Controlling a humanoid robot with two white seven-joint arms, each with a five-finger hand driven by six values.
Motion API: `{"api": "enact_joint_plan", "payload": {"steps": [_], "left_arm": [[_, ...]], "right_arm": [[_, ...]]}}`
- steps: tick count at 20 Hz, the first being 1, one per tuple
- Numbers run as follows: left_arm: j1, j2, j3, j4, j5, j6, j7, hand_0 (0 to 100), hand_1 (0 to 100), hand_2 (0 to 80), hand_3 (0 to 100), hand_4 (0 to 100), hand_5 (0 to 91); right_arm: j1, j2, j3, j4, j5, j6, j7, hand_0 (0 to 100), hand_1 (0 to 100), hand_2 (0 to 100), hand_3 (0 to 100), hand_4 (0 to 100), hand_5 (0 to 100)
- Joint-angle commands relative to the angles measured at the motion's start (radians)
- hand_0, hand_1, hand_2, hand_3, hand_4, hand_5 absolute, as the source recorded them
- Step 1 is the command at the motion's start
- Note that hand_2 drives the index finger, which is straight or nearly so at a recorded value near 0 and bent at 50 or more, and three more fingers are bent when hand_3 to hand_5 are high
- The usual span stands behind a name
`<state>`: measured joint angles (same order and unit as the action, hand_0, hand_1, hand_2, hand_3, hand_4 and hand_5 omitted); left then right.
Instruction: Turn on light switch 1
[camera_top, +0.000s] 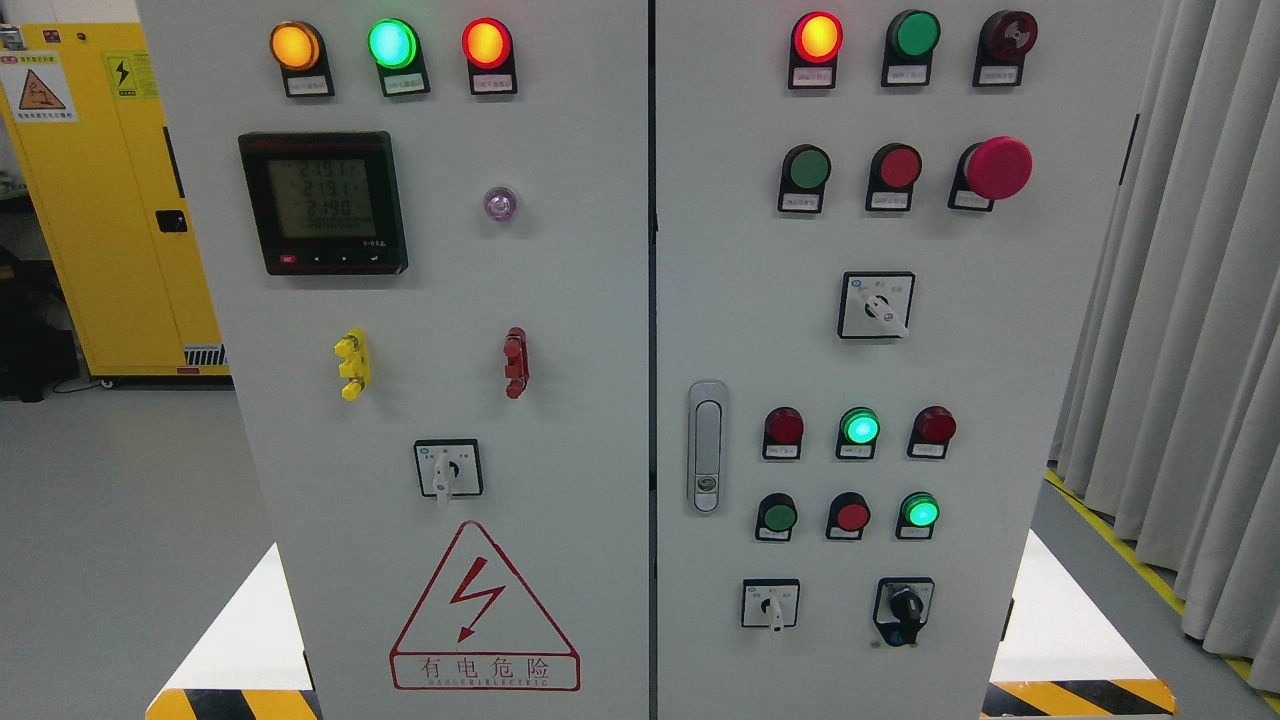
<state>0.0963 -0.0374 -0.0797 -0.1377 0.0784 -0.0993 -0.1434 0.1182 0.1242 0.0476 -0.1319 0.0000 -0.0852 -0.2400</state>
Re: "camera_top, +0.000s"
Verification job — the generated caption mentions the white rotary selector switch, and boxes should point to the white rotary selector switch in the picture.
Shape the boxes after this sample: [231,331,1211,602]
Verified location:
[740,578,801,633]
[413,439,485,509]
[836,272,916,340]

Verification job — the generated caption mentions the grey electrical control cabinet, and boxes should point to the grey electrical control cabinet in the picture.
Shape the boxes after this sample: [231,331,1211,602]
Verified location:
[136,0,1167,720]

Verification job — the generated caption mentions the red terminal connector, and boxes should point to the red terminal connector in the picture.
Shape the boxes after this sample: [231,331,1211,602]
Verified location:
[502,327,530,398]

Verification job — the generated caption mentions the dark red lamp lower left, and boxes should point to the dark red lamp lower left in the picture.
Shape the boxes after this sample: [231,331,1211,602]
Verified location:
[762,406,805,462]

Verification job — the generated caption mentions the dark red lamp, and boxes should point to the dark red lamp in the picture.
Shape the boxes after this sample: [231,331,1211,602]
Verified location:
[762,406,805,462]
[908,405,957,460]

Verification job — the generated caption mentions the small purple clear lamp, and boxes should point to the small purple clear lamp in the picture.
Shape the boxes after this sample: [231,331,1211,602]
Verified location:
[483,186,518,223]

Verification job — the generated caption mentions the green lit lamp lower middle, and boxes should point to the green lit lamp lower middle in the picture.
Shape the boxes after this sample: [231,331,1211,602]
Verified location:
[835,406,881,461]

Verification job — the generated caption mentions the green lit lamp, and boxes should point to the green lit lamp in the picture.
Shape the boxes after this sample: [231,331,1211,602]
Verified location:
[835,406,881,461]
[367,17,431,97]

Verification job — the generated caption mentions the green push button upper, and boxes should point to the green push button upper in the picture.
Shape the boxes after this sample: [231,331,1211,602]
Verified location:
[776,143,832,215]

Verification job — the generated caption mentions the red push button lower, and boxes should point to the red push button lower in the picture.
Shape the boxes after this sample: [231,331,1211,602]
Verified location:
[826,492,870,541]

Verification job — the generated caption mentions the red push button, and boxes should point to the red push button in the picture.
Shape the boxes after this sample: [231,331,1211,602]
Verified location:
[865,143,922,213]
[826,492,870,541]

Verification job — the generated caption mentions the yellow terminal connector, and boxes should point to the yellow terminal connector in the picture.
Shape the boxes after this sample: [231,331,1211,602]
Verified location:
[333,328,371,402]

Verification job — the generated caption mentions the dark red lamp lower right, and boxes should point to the dark red lamp lower right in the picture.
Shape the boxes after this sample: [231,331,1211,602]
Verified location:
[908,405,957,460]

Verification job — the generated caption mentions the red electric hazard warning sticker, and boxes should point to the red electric hazard warning sticker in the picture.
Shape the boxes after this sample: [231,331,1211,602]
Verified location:
[389,521,581,692]

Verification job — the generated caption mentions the green lit push button lower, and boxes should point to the green lit push button lower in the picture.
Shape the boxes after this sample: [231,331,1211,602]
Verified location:
[893,491,940,541]

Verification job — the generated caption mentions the red push button upper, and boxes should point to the red push button upper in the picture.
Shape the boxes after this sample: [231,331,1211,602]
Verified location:
[865,143,922,213]

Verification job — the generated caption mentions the black digital power meter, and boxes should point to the black digital power meter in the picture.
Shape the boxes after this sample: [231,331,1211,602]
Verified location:
[238,129,410,275]

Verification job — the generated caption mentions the red lit lamp top left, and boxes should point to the red lit lamp top left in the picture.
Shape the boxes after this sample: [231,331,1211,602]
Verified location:
[461,17,518,96]

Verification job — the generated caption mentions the red lit lamp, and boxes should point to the red lit lamp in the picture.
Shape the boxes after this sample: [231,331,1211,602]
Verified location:
[461,17,518,96]
[787,12,844,90]

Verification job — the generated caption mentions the red lit lamp top right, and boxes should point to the red lit lamp top right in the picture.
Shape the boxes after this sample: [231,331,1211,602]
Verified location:
[787,12,844,90]

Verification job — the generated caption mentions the green lit lamp top left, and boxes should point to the green lit lamp top left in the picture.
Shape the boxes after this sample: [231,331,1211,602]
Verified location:
[367,17,431,97]

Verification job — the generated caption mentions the red emergency stop mushroom button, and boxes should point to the red emergency stop mushroom button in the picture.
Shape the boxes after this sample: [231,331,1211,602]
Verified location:
[947,136,1034,211]

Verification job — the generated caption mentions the green unlit lamp top right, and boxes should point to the green unlit lamp top right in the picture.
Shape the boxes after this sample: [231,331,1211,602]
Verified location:
[881,9,941,88]

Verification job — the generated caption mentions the yellow indicator lamp top left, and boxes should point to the yellow indicator lamp top left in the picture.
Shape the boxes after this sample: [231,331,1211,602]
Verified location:
[269,20,335,99]

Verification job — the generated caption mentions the dark red buzzer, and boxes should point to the dark red buzzer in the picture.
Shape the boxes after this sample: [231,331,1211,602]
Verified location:
[972,10,1039,88]

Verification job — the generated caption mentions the left yellow black base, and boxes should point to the left yellow black base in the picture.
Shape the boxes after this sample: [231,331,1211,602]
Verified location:
[145,546,321,719]

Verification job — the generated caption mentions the yellow black base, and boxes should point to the yellow black base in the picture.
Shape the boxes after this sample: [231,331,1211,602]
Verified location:
[145,546,321,719]
[980,533,1178,719]

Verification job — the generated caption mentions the right yellow black base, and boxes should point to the right yellow black base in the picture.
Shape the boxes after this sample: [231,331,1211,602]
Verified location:
[980,533,1178,719]

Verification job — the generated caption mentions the grey curtain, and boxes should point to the grey curtain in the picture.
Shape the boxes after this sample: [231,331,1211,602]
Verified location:
[1050,1,1279,693]

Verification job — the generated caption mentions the yellow safety storage cabinet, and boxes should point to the yellow safety storage cabinet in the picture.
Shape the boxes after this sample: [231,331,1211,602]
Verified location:
[1,23,230,380]

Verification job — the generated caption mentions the silver cabinet door handle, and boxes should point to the silver cabinet door handle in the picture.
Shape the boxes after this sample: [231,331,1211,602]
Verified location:
[687,380,728,514]

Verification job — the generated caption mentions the black knob selector switch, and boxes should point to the black knob selector switch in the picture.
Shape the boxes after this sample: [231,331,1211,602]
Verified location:
[872,577,934,648]

